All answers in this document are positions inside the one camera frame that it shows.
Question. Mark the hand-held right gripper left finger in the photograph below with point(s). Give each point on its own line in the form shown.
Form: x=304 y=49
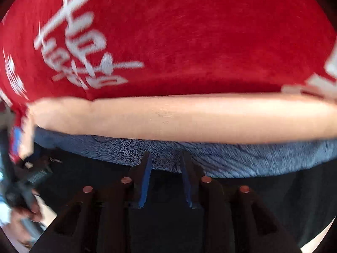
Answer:
x=144 y=181

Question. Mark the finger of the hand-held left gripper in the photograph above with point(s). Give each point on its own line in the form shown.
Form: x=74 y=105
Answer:
x=39 y=172

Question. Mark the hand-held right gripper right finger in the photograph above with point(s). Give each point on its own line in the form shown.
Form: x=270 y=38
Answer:
x=187 y=184

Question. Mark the black pants with blue waistband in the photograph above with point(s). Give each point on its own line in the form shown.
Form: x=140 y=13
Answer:
x=237 y=160

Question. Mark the person's left hand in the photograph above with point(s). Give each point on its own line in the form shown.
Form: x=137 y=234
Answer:
x=22 y=220

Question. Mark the red printed blanket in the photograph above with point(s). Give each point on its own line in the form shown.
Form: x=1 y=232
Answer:
x=184 y=31

